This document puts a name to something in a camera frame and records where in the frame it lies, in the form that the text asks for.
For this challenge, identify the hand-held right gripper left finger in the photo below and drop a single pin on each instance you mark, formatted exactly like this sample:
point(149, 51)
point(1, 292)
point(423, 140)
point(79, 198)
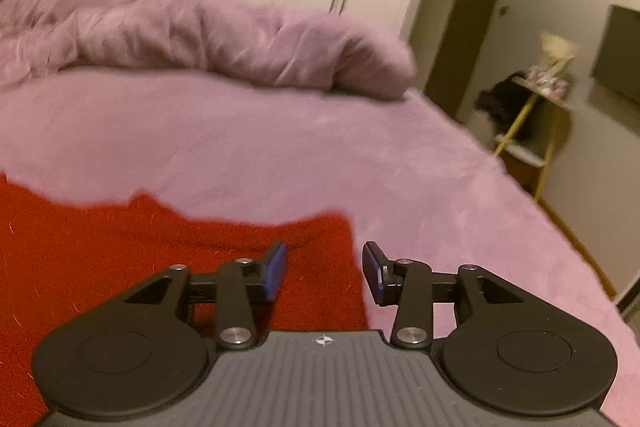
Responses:
point(274, 272)

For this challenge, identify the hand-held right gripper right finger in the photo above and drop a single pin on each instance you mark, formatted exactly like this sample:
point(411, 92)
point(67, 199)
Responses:
point(372, 274)

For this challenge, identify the red knit cardigan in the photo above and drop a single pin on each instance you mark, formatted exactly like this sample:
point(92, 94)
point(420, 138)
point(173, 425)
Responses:
point(100, 247)

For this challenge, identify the bed with purple sheet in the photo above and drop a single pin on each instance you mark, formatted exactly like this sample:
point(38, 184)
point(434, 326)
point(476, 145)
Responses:
point(300, 147)

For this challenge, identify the dark cloth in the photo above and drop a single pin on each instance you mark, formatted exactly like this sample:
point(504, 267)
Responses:
point(502, 104)

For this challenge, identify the side table with yellow legs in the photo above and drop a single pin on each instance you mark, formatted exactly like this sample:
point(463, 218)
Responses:
point(542, 142)

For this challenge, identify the purple fluffy duvet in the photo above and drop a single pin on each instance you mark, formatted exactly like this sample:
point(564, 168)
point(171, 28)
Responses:
point(200, 37)

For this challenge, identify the dark door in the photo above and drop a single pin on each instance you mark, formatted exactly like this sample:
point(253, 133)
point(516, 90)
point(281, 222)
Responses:
point(475, 37)

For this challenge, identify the wrapped flower bouquet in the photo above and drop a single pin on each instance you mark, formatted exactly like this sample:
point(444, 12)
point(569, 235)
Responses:
point(552, 67)

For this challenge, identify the wall television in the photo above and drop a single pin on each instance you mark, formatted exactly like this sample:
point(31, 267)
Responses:
point(617, 52)

